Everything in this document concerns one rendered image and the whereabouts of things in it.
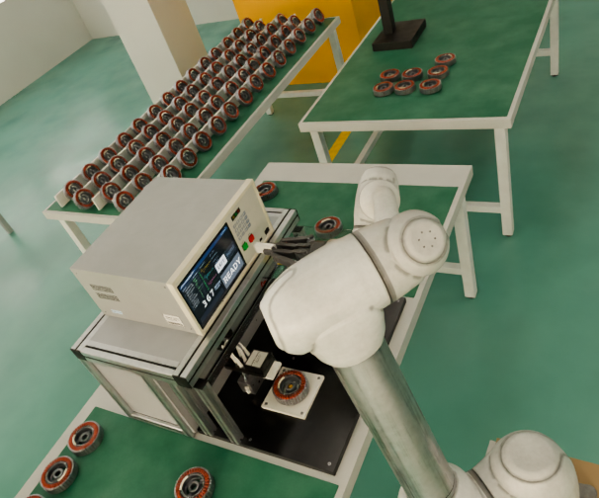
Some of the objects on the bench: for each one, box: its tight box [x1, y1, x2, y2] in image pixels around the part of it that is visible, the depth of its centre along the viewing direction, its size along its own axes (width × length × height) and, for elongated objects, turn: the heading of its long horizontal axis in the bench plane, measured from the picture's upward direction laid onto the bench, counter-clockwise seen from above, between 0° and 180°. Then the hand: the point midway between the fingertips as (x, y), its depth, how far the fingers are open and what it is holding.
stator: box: [174, 466, 214, 498], centre depth 161 cm, size 11×11×4 cm
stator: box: [272, 370, 309, 406], centre depth 173 cm, size 11×11×4 cm
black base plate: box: [197, 297, 406, 476], centre depth 184 cm, size 47×64×2 cm
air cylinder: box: [237, 374, 264, 394], centre depth 180 cm, size 5×8×6 cm
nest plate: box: [262, 367, 324, 419], centre depth 175 cm, size 15×15×1 cm
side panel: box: [79, 359, 198, 438], centre depth 174 cm, size 28×3×32 cm, turn 83°
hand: (265, 248), depth 164 cm, fingers closed
